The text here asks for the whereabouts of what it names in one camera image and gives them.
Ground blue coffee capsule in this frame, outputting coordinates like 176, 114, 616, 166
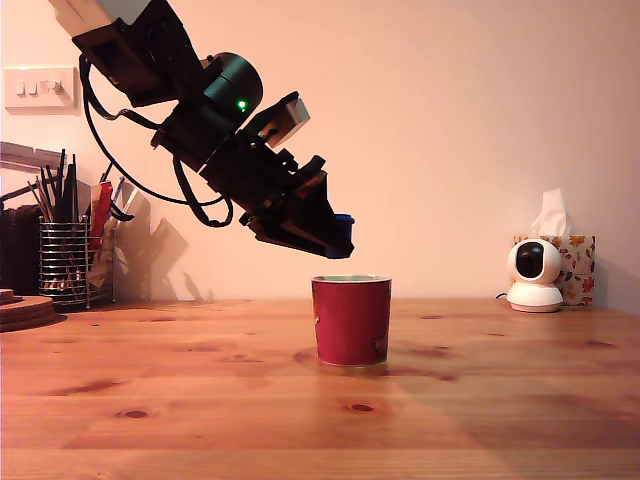
327, 213, 357, 260

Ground red mug with cartoon print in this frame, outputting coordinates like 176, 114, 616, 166
310, 273, 394, 368

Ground white paper sachet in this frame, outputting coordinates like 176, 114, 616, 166
113, 180, 146, 215

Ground red and white sachet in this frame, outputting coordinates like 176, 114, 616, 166
92, 180, 115, 251

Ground white tissue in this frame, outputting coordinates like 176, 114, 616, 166
529, 188, 572, 239

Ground dark thin rod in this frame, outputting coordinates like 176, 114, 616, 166
0, 183, 40, 207

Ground dark brown container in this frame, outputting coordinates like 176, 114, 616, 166
0, 207, 44, 296

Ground round cork trivet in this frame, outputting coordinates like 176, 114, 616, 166
0, 294, 54, 309
0, 305, 55, 322

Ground leaf print tissue box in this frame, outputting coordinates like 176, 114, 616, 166
513, 234, 597, 307

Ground black looping cable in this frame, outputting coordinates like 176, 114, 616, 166
82, 59, 166, 134
172, 154, 235, 229
78, 53, 232, 206

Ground wire utensil holder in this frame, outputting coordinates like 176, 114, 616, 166
38, 214, 117, 309

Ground small white round camera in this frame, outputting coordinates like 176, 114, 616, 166
506, 238, 565, 314

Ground white wall shelf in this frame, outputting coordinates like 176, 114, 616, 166
0, 141, 65, 174

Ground white light switch plate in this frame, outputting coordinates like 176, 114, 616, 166
3, 66, 81, 116

